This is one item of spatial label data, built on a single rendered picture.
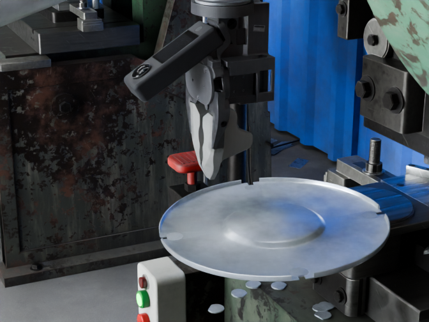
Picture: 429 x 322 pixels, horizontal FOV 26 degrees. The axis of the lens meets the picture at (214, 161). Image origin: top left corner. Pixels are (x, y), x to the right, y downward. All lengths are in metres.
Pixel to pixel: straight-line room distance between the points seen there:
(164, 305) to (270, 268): 0.36
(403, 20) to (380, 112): 0.45
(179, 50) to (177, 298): 0.49
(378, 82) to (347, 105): 2.33
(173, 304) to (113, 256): 1.42
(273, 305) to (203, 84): 0.38
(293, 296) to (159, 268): 0.23
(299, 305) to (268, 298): 0.05
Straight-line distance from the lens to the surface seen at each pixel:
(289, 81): 3.89
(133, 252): 2.85
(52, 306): 2.64
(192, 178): 1.49
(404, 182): 1.35
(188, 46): 1.04
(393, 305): 1.21
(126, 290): 2.69
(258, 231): 1.15
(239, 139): 1.09
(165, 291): 1.40
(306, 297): 1.31
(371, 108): 1.23
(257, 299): 1.34
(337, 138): 3.60
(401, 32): 0.79
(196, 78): 1.07
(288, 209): 1.21
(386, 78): 1.20
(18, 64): 2.60
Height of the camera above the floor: 1.27
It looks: 20 degrees down
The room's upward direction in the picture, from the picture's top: straight up
